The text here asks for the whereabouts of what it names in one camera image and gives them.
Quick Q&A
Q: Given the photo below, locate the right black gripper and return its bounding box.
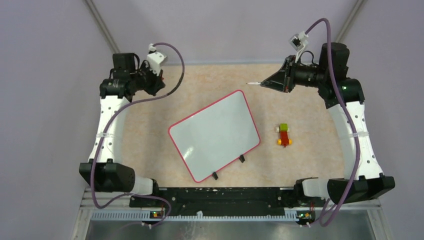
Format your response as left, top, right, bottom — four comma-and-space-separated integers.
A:
261, 55, 327, 93

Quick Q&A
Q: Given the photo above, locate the red green toy car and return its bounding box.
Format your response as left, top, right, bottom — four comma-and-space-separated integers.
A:
275, 123, 293, 148

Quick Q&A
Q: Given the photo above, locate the pink framed whiteboard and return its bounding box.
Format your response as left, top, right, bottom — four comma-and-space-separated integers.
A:
167, 89, 261, 183

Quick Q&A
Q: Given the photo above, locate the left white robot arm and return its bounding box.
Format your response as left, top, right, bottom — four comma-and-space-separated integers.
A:
79, 51, 166, 207

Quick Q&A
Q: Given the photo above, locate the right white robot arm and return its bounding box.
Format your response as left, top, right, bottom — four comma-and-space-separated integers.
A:
260, 42, 396, 206

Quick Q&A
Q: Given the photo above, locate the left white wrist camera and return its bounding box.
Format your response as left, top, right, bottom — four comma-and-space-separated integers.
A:
146, 43, 167, 76

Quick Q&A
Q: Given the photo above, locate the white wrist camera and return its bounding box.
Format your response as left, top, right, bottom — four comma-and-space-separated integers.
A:
146, 43, 167, 76
289, 31, 309, 63

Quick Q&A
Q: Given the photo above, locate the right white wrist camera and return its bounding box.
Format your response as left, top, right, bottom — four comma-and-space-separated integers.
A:
289, 31, 309, 63

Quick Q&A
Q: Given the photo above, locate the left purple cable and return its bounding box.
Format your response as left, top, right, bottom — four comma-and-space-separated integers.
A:
90, 42, 186, 229

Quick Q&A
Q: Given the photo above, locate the whiteboard wire stand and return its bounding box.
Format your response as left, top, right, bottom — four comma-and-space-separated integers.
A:
211, 154, 246, 181

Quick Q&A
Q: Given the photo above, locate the aluminium frame rail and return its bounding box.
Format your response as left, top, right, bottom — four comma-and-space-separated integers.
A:
80, 188, 381, 210

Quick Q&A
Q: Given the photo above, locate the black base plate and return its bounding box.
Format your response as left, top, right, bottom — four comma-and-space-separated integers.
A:
129, 187, 325, 217

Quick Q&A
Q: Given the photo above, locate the white cable duct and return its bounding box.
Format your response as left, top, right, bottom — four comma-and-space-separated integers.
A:
91, 210, 299, 222

